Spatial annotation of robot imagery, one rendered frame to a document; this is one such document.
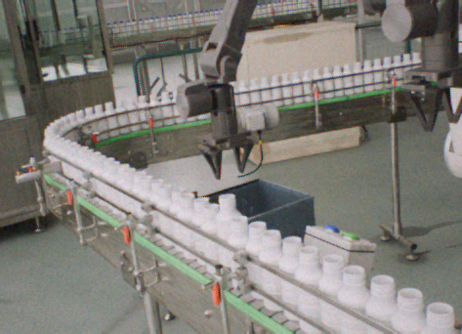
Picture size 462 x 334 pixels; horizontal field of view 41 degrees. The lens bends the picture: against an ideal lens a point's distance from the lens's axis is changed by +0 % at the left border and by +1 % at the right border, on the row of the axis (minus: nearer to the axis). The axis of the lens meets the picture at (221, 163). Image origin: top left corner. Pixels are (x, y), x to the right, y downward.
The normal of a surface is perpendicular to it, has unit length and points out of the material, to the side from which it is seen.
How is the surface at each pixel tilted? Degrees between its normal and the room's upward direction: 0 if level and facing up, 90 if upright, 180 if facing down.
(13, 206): 90
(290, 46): 90
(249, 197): 90
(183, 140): 90
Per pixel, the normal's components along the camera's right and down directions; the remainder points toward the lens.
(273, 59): 0.25, 0.25
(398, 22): -0.83, 0.24
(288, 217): 0.54, 0.18
